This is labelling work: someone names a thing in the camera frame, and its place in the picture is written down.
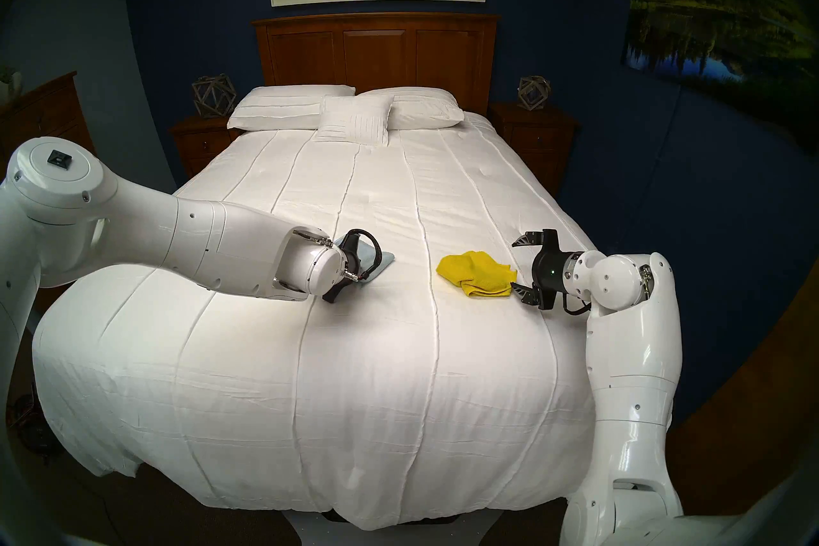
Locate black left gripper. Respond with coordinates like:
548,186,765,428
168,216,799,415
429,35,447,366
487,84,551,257
339,231,376,287

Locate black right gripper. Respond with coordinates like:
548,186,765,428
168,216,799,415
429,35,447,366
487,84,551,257
510,229,583,312

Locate light blue hand towel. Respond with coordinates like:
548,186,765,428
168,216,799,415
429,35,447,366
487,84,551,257
333,234,395,286

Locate yellow hand towel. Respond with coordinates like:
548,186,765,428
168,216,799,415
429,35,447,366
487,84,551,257
436,250,518,298

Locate small pleated white pillow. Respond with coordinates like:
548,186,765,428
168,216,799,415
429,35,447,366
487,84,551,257
314,96,394,146

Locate brown wooden nightstand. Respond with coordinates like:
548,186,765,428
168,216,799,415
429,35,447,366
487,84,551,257
488,101,580,200
169,115,243,179

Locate large white pillow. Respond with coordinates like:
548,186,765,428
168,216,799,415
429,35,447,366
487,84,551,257
356,87,466,131
227,85,356,131

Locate white bed comforter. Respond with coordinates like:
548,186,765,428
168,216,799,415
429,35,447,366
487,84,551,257
31,110,602,527

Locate brown wooden headboard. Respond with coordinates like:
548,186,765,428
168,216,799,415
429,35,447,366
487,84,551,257
251,12,503,115

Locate forest lake poster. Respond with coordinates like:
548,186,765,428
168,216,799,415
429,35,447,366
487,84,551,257
622,0,819,133

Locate brown wooden dresser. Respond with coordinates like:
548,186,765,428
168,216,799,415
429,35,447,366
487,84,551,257
0,71,97,309

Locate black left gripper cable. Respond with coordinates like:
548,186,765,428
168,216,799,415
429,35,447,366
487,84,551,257
339,229,383,282

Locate grey geometric frame ornament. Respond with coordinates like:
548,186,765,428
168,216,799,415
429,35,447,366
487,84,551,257
518,76,552,110
192,74,237,119

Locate tangled floor cables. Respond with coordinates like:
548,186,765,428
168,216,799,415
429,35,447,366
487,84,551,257
0,378,58,462

